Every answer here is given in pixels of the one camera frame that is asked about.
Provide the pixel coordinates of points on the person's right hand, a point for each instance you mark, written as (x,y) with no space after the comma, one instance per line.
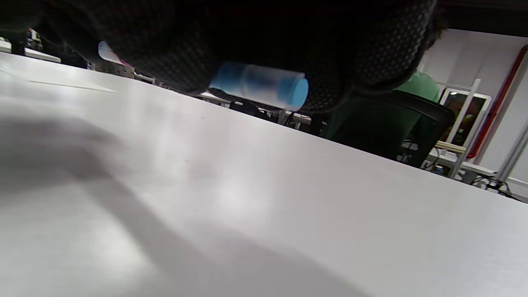
(247,29)

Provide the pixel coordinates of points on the pink blue permanent marker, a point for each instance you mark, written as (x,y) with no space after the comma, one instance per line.
(231,80)

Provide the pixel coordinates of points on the translucent blue marker cap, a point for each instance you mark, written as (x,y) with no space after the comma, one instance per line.
(280,86)

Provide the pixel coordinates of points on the white lined letter paper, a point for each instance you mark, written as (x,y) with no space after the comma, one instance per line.
(82,87)

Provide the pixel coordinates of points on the black mesh office chair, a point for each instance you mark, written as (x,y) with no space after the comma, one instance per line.
(429,119)

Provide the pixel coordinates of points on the white framed screen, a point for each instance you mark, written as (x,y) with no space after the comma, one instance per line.
(466,119)

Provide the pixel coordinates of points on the red pipe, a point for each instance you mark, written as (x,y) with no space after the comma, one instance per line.
(495,99)

